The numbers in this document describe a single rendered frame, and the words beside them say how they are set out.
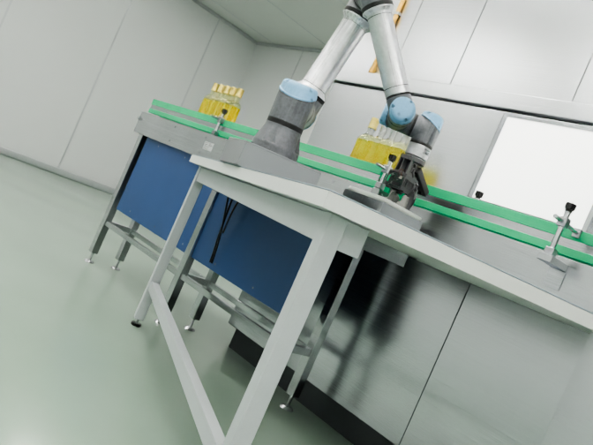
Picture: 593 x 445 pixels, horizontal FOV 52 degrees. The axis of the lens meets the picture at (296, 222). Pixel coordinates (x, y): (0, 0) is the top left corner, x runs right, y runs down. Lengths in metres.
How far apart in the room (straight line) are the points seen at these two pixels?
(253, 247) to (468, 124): 0.95
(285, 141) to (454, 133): 0.79
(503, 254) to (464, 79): 0.85
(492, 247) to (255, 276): 0.95
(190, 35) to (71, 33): 1.54
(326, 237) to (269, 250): 1.26
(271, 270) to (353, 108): 0.86
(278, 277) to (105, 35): 5.95
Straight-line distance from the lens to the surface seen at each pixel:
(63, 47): 7.78
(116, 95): 8.05
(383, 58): 1.90
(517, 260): 1.90
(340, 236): 1.16
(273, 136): 1.83
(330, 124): 2.83
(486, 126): 2.33
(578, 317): 1.47
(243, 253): 2.51
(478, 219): 2.01
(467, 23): 2.65
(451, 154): 2.35
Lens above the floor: 0.68
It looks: level
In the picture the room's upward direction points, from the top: 24 degrees clockwise
